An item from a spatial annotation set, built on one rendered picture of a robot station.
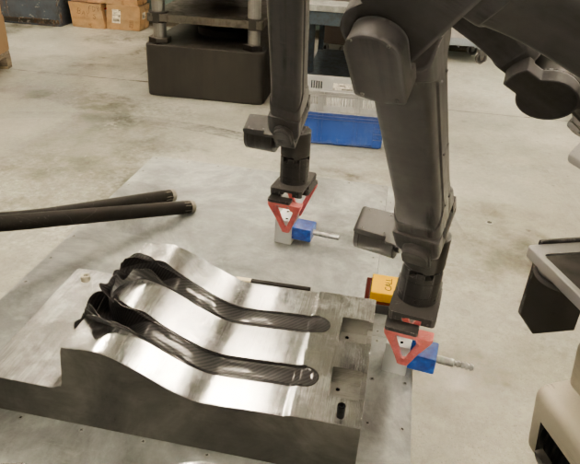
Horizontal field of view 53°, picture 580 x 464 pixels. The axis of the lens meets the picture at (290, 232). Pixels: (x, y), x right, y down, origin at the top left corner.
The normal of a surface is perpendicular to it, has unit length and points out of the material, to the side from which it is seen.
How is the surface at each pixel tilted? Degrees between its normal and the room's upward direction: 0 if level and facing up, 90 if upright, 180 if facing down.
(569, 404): 8
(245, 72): 90
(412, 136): 130
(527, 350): 0
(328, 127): 91
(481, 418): 0
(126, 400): 90
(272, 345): 4
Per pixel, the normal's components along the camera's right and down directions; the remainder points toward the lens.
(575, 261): 0.05, -0.87
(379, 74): -0.39, 0.88
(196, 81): -0.15, 0.48
